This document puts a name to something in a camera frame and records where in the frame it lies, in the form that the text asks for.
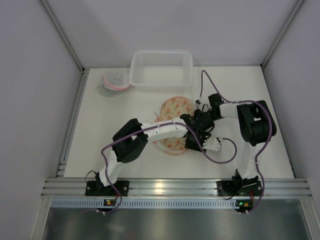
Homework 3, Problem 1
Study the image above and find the white mesh pink-trimmed laundry bag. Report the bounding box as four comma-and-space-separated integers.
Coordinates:
96, 70, 131, 97

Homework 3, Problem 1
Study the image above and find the peach patterned laundry bag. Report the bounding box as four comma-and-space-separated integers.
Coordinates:
153, 96, 194, 155

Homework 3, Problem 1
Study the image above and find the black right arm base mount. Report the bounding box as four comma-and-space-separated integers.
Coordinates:
216, 169, 263, 200

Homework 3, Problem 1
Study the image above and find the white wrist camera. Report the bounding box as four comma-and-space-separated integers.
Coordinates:
194, 99, 203, 109
202, 136, 222, 152

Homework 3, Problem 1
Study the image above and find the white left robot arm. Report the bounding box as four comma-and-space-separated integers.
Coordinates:
95, 109, 215, 189

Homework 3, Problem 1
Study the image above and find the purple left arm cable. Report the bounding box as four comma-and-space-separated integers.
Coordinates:
100, 121, 238, 213

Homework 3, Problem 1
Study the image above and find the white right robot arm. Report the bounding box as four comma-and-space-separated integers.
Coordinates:
185, 93, 277, 182

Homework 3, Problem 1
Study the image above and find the white slotted cable duct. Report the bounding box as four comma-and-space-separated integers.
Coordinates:
51, 198, 252, 209

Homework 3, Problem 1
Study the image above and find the white plastic basket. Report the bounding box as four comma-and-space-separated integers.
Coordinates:
129, 50, 194, 93

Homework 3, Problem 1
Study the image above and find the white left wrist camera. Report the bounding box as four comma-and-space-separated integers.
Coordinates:
202, 136, 222, 152

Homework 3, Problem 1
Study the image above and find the aluminium frame rail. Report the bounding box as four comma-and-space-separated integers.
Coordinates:
41, 177, 312, 199

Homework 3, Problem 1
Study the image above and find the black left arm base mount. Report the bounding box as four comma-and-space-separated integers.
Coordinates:
85, 171, 130, 197

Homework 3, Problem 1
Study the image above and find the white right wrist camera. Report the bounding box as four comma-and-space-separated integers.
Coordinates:
194, 99, 203, 109

